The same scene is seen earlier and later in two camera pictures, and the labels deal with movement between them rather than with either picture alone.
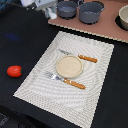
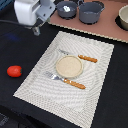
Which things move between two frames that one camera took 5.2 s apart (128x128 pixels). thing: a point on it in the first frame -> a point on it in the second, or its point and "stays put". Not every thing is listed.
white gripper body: (43, 5) -> (27, 11)
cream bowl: (123, 15) stays put
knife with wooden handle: (89, 59) stays put
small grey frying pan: (67, 9) stays put
